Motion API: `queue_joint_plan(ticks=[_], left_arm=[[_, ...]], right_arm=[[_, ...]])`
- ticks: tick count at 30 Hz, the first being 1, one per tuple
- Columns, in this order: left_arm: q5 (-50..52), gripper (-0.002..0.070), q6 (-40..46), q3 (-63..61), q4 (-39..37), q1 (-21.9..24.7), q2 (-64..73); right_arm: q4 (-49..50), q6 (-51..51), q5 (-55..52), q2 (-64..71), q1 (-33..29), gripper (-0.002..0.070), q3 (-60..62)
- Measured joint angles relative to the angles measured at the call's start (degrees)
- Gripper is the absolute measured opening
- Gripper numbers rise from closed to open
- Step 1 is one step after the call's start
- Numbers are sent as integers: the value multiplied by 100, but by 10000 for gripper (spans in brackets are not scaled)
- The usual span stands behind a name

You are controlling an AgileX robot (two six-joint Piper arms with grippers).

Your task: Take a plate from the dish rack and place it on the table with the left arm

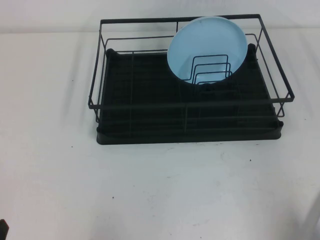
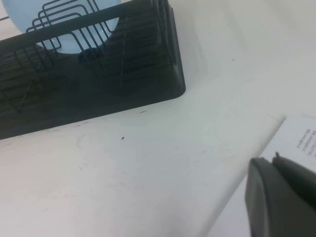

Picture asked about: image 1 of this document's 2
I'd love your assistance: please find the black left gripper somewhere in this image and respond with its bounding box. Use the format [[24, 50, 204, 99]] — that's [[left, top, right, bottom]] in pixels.
[[0, 218, 10, 240]]

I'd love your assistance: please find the light blue round plate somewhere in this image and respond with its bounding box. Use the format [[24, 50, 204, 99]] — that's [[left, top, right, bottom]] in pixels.
[[166, 16, 249, 86]]

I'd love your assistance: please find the black wire dish rack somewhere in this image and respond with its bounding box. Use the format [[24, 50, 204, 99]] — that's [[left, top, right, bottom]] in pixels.
[[87, 13, 296, 133]]

